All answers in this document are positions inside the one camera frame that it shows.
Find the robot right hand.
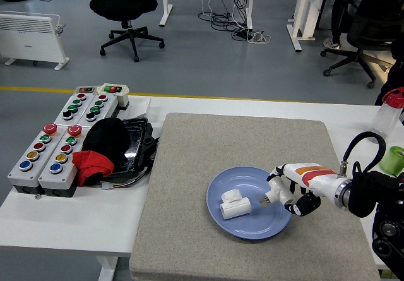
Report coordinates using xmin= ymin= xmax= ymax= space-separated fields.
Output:
xmin=266 ymin=162 xmax=340 ymax=217

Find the white tee fitting metal thread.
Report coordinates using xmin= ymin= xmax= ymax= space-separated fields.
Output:
xmin=258 ymin=176 xmax=297 ymax=206

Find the plain white tee pipe fitting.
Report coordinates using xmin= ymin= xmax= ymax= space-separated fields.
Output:
xmin=219 ymin=189 xmax=253 ymax=220

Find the blue round plate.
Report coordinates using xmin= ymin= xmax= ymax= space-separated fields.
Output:
xmin=206 ymin=166 xmax=294 ymax=240

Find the green tape roll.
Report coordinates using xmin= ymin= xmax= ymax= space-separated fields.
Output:
xmin=379 ymin=146 xmax=404 ymax=174

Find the grey-brown mat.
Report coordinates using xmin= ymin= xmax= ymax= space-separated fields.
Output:
xmin=128 ymin=112 xmax=381 ymax=281

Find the clear bottle red cap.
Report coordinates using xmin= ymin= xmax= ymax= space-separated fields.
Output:
xmin=367 ymin=87 xmax=404 ymax=145

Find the seated person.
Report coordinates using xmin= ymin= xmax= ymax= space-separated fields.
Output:
xmin=323 ymin=0 xmax=370 ymax=51

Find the black swivel chair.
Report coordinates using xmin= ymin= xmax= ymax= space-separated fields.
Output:
xmin=320 ymin=0 xmax=404 ymax=89

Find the white desk leg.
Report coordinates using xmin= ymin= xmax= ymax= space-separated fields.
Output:
xmin=244 ymin=0 xmax=256 ymax=31
xmin=158 ymin=0 xmax=174 ymax=27

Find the glossy black tray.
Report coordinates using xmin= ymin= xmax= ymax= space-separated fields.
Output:
xmin=107 ymin=117 xmax=160 ymax=181

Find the white paper sheet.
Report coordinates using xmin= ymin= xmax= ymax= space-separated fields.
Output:
xmin=128 ymin=97 xmax=152 ymax=119

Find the black cloth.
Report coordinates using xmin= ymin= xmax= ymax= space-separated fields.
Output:
xmin=81 ymin=118 xmax=131 ymax=168

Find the four-button control box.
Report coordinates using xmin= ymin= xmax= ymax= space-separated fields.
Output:
xmin=54 ymin=93 xmax=95 ymax=127
xmin=75 ymin=93 xmax=118 ymax=129

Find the red cloth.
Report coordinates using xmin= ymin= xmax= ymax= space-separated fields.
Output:
xmin=71 ymin=150 xmax=115 ymax=188

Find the white table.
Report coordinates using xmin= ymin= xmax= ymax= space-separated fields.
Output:
xmin=0 ymin=95 xmax=404 ymax=281

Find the five-button control box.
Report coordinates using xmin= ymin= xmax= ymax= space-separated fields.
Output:
xmin=7 ymin=123 xmax=59 ymax=195
xmin=37 ymin=125 xmax=83 ymax=198

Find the black office chair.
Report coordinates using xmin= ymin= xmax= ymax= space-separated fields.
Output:
xmin=89 ymin=0 xmax=165 ymax=63

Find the yellow floor tape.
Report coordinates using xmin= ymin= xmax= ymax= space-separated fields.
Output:
xmin=0 ymin=86 xmax=338 ymax=104

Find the white panel heater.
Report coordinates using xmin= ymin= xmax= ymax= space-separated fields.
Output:
xmin=0 ymin=13 xmax=70 ymax=71

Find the white plug with cord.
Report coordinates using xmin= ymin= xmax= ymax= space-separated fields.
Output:
xmin=251 ymin=31 xmax=271 ymax=44

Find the white desk frame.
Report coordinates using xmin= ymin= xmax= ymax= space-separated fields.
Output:
xmin=286 ymin=0 xmax=354 ymax=53

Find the black floor cable tangle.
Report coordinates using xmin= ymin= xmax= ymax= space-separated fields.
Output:
xmin=198 ymin=0 xmax=255 ymax=42

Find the wire bundle white connector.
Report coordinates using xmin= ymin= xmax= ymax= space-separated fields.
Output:
xmin=100 ymin=179 xmax=140 ymax=191

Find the cream switch box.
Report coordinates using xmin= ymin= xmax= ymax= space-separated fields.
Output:
xmin=95 ymin=83 xmax=131 ymax=110

